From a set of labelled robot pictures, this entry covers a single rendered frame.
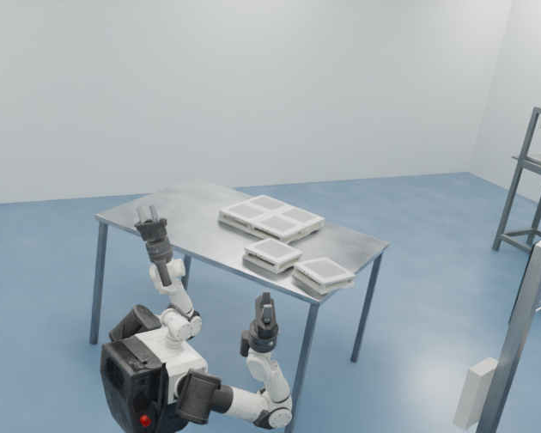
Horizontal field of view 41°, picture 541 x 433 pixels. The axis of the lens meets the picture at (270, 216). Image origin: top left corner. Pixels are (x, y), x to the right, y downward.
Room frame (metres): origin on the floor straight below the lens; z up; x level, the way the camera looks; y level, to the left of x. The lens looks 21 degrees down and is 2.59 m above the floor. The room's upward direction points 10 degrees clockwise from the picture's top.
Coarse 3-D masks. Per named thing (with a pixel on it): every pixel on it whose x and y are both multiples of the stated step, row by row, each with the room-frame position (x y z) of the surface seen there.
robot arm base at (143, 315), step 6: (138, 306) 2.26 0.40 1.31; (144, 306) 2.29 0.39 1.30; (132, 312) 2.22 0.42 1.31; (138, 312) 2.22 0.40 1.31; (144, 312) 2.25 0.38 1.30; (150, 312) 2.28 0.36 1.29; (138, 318) 2.20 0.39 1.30; (144, 318) 2.22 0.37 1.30; (150, 318) 2.25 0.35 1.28; (144, 324) 2.19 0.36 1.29; (150, 324) 2.21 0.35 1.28; (156, 324) 2.24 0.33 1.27; (144, 330) 2.18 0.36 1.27; (150, 330) 2.19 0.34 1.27
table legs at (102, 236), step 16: (96, 256) 4.01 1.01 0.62; (96, 272) 4.01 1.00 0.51; (96, 288) 4.00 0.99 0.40; (368, 288) 4.34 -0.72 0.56; (96, 304) 4.00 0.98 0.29; (368, 304) 4.33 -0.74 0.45; (96, 320) 4.00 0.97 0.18; (96, 336) 4.01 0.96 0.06; (304, 336) 3.42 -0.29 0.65; (304, 352) 3.41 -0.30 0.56; (352, 352) 4.35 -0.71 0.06; (304, 368) 3.41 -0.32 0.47; (288, 432) 3.41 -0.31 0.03
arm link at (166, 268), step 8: (160, 256) 2.36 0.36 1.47; (168, 256) 2.37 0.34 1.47; (160, 264) 2.33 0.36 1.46; (168, 264) 2.38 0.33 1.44; (176, 264) 2.38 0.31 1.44; (160, 272) 2.33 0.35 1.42; (168, 272) 2.37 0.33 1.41; (176, 272) 2.37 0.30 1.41; (184, 272) 2.40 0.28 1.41; (160, 280) 2.37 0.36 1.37; (168, 280) 2.34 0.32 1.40
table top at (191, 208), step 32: (160, 192) 4.55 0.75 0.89; (192, 192) 4.66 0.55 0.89; (224, 192) 4.77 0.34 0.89; (128, 224) 3.93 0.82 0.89; (192, 224) 4.10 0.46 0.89; (224, 224) 4.19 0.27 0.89; (192, 256) 3.71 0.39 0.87; (224, 256) 3.72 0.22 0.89; (320, 256) 3.96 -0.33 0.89; (352, 256) 4.04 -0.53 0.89; (288, 288) 3.46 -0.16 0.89
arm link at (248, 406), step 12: (240, 396) 1.95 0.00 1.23; (252, 396) 1.99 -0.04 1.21; (240, 408) 1.93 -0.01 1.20; (252, 408) 1.95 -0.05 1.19; (264, 408) 1.98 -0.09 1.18; (276, 408) 1.98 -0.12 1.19; (252, 420) 1.96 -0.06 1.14; (264, 420) 1.96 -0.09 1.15; (276, 420) 1.96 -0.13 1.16; (288, 420) 1.98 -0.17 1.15
